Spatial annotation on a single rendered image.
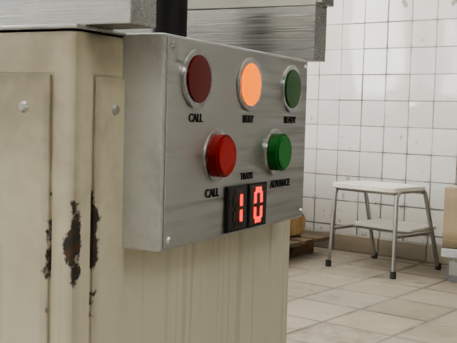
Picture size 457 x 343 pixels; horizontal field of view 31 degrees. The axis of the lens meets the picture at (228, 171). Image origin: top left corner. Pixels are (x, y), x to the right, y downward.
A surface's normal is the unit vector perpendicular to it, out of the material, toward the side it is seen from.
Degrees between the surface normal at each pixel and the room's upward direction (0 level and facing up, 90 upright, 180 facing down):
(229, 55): 90
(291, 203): 90
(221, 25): 90
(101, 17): 90
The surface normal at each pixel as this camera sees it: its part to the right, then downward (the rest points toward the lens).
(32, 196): -0.46, 0.04
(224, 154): 0.89, 0.06
